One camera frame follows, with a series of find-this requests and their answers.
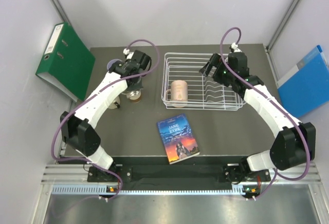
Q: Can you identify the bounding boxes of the white wire dish rack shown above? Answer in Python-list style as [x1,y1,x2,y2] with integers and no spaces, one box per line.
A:
[161,52,245,110]

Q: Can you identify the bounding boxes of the lilac cup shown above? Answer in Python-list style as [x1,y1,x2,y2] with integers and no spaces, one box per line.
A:
[106,59,120,70]

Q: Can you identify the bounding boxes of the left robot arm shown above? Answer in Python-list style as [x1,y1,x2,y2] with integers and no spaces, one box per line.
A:
[61,49,152,181]

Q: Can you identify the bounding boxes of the cream mug black handle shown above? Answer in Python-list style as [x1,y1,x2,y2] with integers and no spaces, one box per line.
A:
[108,96,121,109]

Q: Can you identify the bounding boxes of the aluminium frame rail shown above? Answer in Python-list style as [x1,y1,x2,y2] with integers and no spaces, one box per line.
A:
[41,162,322,185]

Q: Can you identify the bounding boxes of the white slotted cable duct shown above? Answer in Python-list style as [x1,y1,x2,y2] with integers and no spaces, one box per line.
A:
[51,184,258,196]

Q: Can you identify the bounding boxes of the Jane Eyre book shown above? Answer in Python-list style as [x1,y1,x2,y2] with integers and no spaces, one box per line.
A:
[157,114,200,164]

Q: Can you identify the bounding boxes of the pink mug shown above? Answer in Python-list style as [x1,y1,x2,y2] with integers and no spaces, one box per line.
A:
[165,80,188,108]

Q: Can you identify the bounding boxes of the cream and brown cup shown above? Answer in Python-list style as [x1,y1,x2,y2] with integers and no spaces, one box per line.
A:
[126,90,141,103]

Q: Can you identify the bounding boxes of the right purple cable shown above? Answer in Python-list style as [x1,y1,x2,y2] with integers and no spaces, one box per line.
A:
[220,27,310,201]

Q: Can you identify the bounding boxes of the green lever arch binder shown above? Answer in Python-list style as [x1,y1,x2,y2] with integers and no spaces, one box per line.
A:
[35,23,95,102]

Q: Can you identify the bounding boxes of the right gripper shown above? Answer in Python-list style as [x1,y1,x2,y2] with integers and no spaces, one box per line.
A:
[199,54,235,87]

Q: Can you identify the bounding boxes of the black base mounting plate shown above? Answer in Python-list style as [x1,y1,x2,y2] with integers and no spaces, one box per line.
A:
[86,163,273,190]

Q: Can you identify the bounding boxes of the blue folder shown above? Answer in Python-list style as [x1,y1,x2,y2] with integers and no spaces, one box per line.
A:
[278,45,328,118]

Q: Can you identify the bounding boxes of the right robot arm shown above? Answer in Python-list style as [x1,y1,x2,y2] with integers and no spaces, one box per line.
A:
[199,43,316,181]

